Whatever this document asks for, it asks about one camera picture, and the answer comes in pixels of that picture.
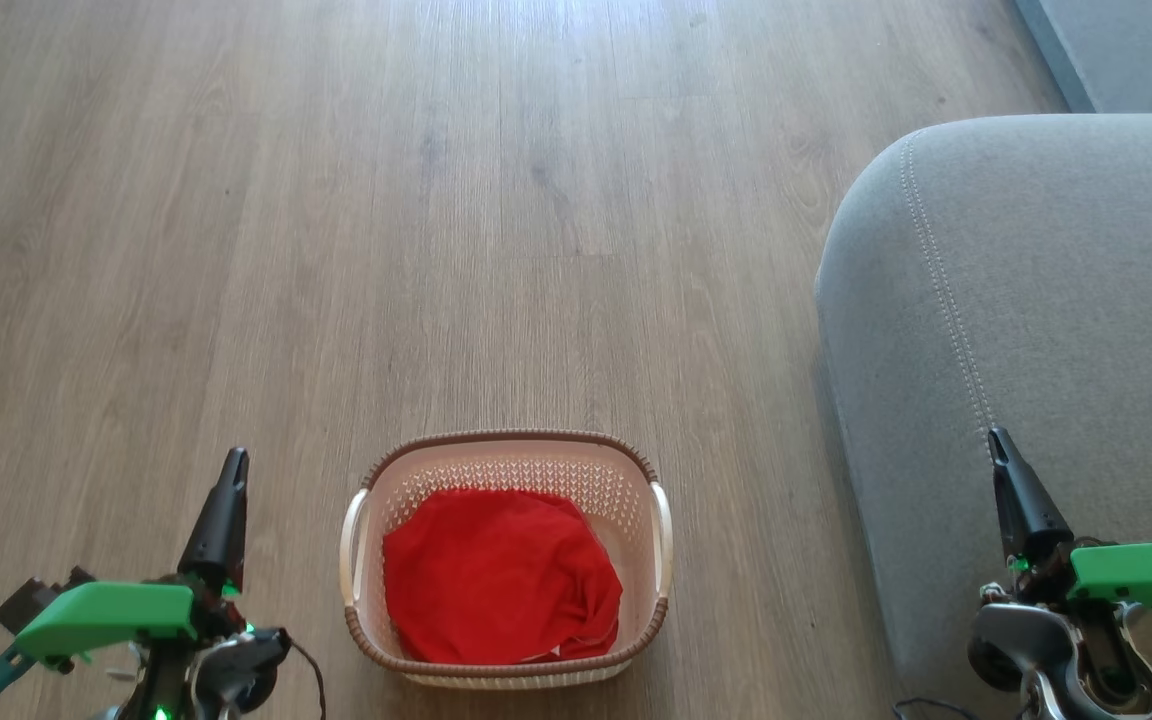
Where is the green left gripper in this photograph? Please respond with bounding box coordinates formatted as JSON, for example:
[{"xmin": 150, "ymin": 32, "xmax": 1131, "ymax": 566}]
[{"xmin": 16, "ymin": 448, "xmax": 250, "ymax": 663}]

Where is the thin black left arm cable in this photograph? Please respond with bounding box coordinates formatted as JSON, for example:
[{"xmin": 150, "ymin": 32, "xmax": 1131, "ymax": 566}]
[{"xmin": 286, "ymin": 640, "xmax": 328, "ymax": 720}]

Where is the red cloth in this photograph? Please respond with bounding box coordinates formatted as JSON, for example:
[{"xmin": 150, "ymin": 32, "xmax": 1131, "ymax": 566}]
[{"xmin": 382, "ymin": 488, "xmax": 625, "ymax": 666}]

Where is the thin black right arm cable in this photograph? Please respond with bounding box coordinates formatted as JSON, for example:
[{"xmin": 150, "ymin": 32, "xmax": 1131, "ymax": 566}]
[{"xmin": 891, "ymin": 697, "xmax": 979, "ymax": 720}]

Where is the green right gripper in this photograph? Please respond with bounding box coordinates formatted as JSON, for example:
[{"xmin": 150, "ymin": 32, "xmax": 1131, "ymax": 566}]
[{"xmin": 988, "ymin": 428, "xmax": 1152, "ymax": 617}]

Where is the grey fabric sofa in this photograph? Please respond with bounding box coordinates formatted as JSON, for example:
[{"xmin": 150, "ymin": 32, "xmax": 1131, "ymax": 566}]
[{"xmin": 816, "ymin": 112, "xmax": 1152, "ymax": 720}]

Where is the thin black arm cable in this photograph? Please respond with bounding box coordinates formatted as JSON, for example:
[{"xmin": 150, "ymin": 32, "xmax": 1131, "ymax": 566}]
[
  {"xmin": 891, "ymin": 697, "xmax": 979, "ymax": 720},
  {"xmin": 286, "ymin": 640, "xmax": 328, "ymax": 720}
]

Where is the cream laundry basket brown rim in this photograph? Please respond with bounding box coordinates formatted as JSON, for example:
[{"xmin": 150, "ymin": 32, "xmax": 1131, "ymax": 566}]
[{"xmin": 339, "ymin": 430, "xmax": 675, "ymax": 691}]

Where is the grey upholstered furniture piece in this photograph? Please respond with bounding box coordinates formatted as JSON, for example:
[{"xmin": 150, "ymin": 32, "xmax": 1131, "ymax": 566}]
[{"xmin": 1014, "ymin": 0, "xmax": 1152, "ymax": 113}]

